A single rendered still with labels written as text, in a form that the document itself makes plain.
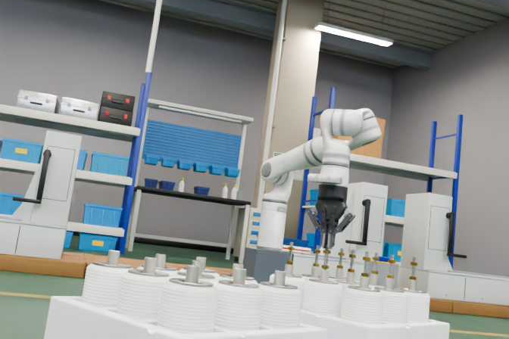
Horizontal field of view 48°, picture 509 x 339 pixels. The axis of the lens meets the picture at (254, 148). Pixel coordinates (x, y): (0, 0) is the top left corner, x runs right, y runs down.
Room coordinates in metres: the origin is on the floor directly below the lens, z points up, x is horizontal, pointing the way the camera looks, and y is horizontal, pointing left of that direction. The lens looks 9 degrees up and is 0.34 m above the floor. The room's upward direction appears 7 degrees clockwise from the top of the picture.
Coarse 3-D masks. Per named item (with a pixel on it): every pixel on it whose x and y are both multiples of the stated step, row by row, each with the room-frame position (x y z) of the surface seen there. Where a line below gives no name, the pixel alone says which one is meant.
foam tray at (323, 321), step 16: (304, 320) 1.40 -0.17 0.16; (320, 320) 1.37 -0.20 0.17; (336, 320) 1.34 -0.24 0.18; (432, 320) 1.57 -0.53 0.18; (336, 336) 1.33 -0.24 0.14; (352, 336) 1.30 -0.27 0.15; (368, 336) 1.27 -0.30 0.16; (384, 336) 1.31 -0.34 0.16; (400, 336) 1.36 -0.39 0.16; (416, 336) 1.42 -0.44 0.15; (432, 336) 1.48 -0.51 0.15; (448, 336) 1.55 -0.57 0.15
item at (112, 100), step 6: (102, 96) 5.85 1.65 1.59; (108, 96) 5.86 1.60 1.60; (114, 96) 5.88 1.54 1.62; (120, 96) 5.90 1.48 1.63; (126, 96) 5.92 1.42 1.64; (132, 96) 5.93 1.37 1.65; (102, 102) 5.85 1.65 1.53; (108, 102) 5.87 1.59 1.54; (114, 102) 5.87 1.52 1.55; (120, 102) 5.88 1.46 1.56; (126, 102) 5.91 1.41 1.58; (132, 102) 5.93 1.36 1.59; (114, 108) 5.89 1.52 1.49; (120, 108) 5.90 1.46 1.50; (126, 108) 5.92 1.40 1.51; (132, 108) 5.94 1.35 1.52
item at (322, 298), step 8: (304, 288) 1.45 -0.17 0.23; (312, 288) 1.43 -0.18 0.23; (320, 288) 1.42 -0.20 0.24; (328, 288) 1.42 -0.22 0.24; (336, 288) 1.42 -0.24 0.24; (304, 296) 1.45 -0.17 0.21; (312, 296) 1.43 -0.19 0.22; (320, 296) 1.42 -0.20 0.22; (328, 296) 1.42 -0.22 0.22; (336, 296) 1.42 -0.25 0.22; (304, 304) 1.44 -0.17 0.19; (312, 304) 1.42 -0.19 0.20; (320, 304) 1.41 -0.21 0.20; (328, 304) 1.42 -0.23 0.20; (336, 304) 1.43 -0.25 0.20; (312, 312) 1.42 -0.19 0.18; (320, 312) 1.41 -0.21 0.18; (328, 312) 1.42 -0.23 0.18; (336, 312) 1.43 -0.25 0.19
